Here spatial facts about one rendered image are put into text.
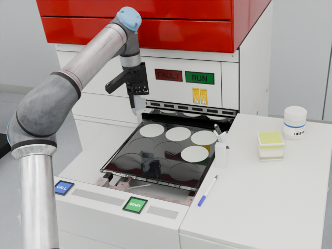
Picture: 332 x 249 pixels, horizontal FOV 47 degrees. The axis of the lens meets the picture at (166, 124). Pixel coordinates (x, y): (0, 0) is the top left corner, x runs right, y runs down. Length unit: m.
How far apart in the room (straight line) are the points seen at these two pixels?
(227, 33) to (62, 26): 0.68
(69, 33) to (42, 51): 2.37
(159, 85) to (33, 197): 0.78
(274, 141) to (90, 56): 0.61
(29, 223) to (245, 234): 0.53
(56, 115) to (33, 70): 3.24
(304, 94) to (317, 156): 1.83
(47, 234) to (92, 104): 0.94
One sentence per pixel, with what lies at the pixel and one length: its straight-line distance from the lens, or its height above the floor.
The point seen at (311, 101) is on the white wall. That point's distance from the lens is 3.11.
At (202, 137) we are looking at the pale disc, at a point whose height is 0.90.
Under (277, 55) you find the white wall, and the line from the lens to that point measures 2.99.
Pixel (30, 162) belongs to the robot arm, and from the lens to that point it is 1.02.
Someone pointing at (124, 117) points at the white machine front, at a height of 0.87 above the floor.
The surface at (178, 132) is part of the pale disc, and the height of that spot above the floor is 0.90.
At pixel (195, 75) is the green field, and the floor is 1.11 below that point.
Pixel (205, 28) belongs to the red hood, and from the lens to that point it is 1.34.
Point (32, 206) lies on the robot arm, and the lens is 0.99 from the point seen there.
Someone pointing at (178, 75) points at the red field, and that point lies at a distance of 1.51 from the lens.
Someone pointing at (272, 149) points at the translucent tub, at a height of 1.01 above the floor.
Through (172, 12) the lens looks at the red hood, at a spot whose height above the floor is 1.36.
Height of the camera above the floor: 1.72
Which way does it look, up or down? 31 degrees down
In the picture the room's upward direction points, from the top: 7 degrees counter-clockwise
